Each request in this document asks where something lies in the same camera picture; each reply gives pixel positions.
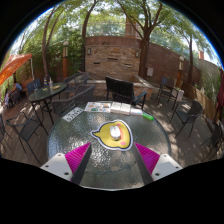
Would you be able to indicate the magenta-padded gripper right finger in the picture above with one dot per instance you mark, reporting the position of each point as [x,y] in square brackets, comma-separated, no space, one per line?
[164,165]

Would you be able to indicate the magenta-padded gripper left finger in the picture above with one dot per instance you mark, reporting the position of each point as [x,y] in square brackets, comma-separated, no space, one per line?
[60,165]

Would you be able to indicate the white computer mouse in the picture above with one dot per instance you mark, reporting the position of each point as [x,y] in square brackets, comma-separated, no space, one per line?
[115,132]

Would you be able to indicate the yellow duck-shaped mouse pad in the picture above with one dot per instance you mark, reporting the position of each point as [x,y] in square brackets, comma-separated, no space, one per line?
[101,135]

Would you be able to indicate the black mesh chair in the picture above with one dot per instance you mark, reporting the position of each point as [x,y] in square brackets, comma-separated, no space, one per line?
[215,136]
[30,128]
[193,111]

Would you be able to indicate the green box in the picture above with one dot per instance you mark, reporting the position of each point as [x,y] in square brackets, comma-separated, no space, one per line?
[148,116]

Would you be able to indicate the white number plate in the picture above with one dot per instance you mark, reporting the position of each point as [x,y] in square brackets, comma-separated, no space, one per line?
[72,114]

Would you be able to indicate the small white box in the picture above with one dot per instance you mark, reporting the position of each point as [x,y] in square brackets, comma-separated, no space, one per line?
[136,111]

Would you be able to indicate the dark wicker chair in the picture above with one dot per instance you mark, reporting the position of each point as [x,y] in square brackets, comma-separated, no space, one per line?
[75,100]
[75,80]

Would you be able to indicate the colourful printed sheet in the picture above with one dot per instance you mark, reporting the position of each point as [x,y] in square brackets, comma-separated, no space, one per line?
[97,107]

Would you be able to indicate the white bin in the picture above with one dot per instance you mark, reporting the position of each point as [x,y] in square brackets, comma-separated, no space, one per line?
[180,95]

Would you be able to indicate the white open book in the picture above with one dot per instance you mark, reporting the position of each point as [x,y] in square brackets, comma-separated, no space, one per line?
[120,108]

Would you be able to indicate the round glass side table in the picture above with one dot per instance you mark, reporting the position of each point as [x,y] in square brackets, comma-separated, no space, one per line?
[46,93]

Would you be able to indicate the wooden slat fence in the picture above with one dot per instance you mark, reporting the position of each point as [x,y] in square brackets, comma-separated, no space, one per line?
[201,100]

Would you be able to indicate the blue chair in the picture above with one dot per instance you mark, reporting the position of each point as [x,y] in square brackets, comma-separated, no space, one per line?
[33,85]
[165,85]

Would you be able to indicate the person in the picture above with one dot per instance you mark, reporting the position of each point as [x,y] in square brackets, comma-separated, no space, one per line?
[18,87]

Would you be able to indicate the black slatted chair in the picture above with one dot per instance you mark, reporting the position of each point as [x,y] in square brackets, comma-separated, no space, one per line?
[120,88]

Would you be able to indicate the red umbrella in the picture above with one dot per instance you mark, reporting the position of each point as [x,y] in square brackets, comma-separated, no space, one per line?
[220,90]

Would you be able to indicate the grey electrical box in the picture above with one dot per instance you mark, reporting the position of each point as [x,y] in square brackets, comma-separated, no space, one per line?
[150,71]

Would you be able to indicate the orange canopy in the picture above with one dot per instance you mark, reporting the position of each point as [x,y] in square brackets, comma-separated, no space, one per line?
[13,65]

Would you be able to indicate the thin tree by fence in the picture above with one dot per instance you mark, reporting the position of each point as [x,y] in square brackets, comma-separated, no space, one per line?
[190,56]

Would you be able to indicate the forked thin tree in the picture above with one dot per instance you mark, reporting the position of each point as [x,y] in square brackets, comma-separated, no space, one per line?
[44,50]

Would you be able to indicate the large branching tree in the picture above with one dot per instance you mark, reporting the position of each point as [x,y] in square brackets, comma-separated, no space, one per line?
[144,50]

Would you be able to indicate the stone fireplace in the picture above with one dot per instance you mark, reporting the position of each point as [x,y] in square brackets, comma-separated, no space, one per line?
[111,56]

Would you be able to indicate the slim curved tree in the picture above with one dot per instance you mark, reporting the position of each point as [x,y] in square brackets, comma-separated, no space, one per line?
[85,30]

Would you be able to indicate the wooden lamp post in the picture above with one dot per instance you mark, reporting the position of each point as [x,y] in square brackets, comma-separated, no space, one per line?
[65,60]
[180,71]

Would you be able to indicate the wall lantern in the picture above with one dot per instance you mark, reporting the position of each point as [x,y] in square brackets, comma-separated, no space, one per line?
[137,54]
[89,51]

